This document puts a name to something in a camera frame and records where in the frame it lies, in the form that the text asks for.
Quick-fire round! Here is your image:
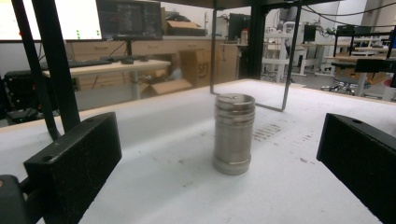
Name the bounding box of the wooden desk with keyboard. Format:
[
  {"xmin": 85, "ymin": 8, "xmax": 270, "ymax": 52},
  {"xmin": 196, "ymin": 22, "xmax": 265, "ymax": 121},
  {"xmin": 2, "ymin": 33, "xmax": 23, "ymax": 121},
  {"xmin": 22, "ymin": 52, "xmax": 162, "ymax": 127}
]
[{"xmin": 42, "ymin": 59, "xmax": 172, "ymax": 101}]

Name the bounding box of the black keyboard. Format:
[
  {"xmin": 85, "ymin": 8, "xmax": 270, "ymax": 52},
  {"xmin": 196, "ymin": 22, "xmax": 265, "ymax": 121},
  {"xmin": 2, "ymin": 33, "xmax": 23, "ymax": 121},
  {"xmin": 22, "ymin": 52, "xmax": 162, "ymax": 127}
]
[{"xmin": 66, "ymin": 59, "xmax": 113, "ymax": 69}]

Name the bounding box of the tall cardboard box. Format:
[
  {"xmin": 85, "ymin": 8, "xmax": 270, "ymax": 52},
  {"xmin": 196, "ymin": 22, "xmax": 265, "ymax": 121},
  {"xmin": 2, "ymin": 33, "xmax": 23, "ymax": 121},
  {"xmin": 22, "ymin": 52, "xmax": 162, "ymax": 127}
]
[{"xmin": 179, "ymin": 49, "xmax": 220, "ymax": 89}]

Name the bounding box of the flat cardboard box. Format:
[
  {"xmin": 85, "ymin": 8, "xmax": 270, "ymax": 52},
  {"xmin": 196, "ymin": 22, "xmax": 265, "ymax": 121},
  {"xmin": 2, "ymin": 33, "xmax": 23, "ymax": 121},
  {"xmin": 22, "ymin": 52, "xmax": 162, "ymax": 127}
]
[{"xmin": 140, "ymin": 78, "xmax": 193, "ymax": 97}]

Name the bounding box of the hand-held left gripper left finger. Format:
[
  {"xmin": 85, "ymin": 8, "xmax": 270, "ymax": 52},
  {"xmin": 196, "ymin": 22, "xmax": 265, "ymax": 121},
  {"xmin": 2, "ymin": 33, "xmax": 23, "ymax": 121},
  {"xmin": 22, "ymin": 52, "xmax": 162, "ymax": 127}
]
[{"xmin": 23, "ymin": 111, "xmax": 123, "ymax": 224}]

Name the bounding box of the black vertical column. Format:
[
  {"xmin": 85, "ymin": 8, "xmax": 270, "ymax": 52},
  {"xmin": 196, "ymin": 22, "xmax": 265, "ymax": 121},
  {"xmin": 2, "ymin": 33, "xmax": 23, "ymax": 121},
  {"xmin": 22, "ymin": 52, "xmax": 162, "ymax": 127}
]
[{"xmin": 248, "ymin": 4, "xmax": 269, "ymax": 81}]

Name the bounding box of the white workbench frame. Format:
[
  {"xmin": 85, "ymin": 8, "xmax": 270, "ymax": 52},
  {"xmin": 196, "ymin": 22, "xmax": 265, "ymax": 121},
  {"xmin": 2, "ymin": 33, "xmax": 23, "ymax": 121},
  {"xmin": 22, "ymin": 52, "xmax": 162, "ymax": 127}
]
[{"xmin": 261, "ymin": 29, "xmax": 309, "ymax": 83}]

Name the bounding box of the black equipment case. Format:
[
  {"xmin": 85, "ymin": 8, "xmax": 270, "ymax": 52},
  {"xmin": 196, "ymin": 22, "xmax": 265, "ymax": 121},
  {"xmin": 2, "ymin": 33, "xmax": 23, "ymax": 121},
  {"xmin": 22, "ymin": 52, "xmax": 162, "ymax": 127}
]
[{"xmin": 0, "ymin": 70, "xmax": 59, "ymax": 125}]

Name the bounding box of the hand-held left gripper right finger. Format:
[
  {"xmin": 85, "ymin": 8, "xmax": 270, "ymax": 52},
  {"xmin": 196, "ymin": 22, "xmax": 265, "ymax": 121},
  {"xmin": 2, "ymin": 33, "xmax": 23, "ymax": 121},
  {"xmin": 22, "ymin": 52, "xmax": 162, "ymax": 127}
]
[{"xmin": 316, "ymin": 113, "xmax": 396, "ymax": 224}]

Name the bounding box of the dark-screen monitor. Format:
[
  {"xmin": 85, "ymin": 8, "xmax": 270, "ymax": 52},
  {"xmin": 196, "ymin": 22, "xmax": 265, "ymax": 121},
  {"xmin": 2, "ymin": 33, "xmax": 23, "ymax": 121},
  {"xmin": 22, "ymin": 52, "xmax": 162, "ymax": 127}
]
[{"xmin": 95, "ymin": 0, "xmax": 163, "ymax": 41}]

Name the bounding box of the black hanging cable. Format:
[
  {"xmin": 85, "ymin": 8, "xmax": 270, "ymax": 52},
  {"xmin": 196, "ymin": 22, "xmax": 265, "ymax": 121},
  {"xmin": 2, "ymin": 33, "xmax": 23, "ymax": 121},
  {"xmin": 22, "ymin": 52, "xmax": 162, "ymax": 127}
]
[{"xmin": 300, "ymin": 1, "xmax": 396, "ymax": 29}]

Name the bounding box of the black stool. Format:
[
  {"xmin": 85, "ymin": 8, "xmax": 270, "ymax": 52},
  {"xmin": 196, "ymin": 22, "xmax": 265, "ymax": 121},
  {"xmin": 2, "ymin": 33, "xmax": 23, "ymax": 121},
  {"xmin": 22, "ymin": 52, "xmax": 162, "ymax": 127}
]
[{"xmin": 320, "ymin": 61, "xmax": 368, "ymax": 96}]

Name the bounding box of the white-screen monitor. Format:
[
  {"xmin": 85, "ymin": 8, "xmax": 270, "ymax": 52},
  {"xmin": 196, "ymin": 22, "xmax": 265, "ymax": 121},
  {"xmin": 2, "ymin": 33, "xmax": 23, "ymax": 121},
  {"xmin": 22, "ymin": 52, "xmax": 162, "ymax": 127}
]
[{"xmin": 0, "ymin": 0, "xmax": 103, "ymax": 43}]

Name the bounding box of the silver metal cylinder canister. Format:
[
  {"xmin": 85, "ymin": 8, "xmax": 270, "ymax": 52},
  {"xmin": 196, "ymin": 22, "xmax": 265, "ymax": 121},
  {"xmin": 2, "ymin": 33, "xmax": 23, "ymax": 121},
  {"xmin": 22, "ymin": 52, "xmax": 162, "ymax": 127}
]
[{"xmin": 212, "ymin": 92, "xmax": 256, "ymax": 176}]

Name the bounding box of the thin black metal stand post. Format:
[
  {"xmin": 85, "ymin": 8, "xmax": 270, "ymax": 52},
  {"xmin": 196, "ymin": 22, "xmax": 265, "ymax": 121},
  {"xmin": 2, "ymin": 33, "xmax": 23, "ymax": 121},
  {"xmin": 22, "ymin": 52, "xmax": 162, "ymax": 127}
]
[{"xmin": 10, "ymin": 0, "xmax": 62, "ymax": 142}]

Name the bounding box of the wooden cabinet with drawers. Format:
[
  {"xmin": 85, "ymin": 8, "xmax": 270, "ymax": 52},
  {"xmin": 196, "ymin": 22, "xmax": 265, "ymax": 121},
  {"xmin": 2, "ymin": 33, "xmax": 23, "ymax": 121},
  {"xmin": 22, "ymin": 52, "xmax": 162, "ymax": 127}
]
[{"xmin": 65, "ymin": 37, "xmax": 239, "ymax": 91}]

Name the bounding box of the thick black metal stand post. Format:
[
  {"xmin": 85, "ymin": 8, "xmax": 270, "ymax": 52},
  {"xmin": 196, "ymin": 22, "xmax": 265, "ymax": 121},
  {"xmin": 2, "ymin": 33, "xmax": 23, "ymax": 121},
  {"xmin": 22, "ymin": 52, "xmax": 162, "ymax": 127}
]
[{"xmin": 31, "ymin": 0, "xmax": 81, "ymax": 133}]

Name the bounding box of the bent metal rod frame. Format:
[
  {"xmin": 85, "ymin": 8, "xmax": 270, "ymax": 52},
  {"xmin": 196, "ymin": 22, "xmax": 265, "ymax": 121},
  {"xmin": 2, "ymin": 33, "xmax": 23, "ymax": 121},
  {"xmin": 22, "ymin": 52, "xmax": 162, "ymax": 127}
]
[{"xmin": 209, "ymin": 0, "xmax": 304, "ymax": 113}]

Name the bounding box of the open cardboard box on counter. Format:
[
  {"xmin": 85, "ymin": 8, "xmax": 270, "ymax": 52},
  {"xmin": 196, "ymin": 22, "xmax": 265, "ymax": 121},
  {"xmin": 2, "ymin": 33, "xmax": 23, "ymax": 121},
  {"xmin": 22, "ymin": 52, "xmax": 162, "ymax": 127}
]
[{"xmin": 163, "ymin": 20, "xmax": 207, "ymax": 37}]

